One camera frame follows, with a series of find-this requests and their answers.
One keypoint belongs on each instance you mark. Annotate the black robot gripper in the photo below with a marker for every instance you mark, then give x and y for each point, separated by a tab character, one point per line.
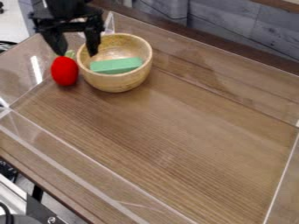
85	20

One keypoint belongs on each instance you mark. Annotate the red plush fruit green leaf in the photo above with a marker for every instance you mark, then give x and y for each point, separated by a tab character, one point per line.
64	69

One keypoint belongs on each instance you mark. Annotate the light wooden bowl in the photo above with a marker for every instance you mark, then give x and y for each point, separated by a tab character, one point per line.
117	46

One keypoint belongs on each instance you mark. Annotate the green rectangular block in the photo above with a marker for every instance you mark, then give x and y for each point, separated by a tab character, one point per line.
115	66

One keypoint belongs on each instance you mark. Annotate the black table leg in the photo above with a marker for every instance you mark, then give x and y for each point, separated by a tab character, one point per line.
37	193

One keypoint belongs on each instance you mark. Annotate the clear acrylic enclosure wall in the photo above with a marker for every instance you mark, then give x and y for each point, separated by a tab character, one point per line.
196	148

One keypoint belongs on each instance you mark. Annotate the black metal bracket with bolt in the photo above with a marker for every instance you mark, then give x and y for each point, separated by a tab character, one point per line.
41	213

